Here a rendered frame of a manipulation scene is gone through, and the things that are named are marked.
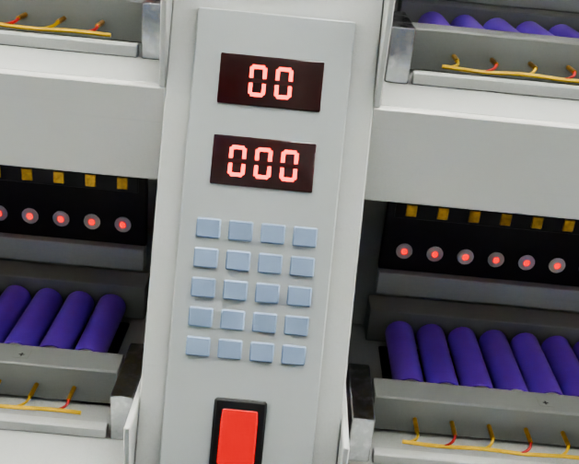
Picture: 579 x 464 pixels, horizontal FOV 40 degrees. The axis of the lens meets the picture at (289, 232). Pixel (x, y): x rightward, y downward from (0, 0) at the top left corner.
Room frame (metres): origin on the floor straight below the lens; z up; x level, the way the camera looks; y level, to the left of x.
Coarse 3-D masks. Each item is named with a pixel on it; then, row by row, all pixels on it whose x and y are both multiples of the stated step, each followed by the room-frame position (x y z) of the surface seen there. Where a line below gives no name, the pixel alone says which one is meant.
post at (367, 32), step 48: (192, 0) 0.36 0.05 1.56; (240, 0) 0.36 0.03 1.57; (288, 0) 0.36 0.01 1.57; (336, 0) 0.36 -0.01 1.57; (192, 48) 0.36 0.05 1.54; (336, 240) 0.36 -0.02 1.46; (336, 288) 0.36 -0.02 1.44; (336, 336) 0.36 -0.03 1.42; (144, 384) 0.36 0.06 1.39; (336, 384) 0.36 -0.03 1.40; (144, 432) 0.36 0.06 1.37; (336, 432) 0.36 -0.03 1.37
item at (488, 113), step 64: (384, 0) 0.36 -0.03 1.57; (448, 0) 0.53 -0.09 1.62; (512, 0) 0.53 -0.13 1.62; (576, 0) 0.53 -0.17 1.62; (384, 64) 0.35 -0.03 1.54; (448, 64) 0.43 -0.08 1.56; (512, 64) 0.43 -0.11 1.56; (576, 64) 0.42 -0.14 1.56; (384, 128) 0.36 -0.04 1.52; (448, 128) 0.36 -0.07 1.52; (512, 128) 0.36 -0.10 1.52; (576, 128) 0.36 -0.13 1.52; (384, 192) 0.37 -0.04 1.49; (448, 192) 0.37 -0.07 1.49; (512, 192) 0.37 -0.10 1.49; (576, 192) 0.37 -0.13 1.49
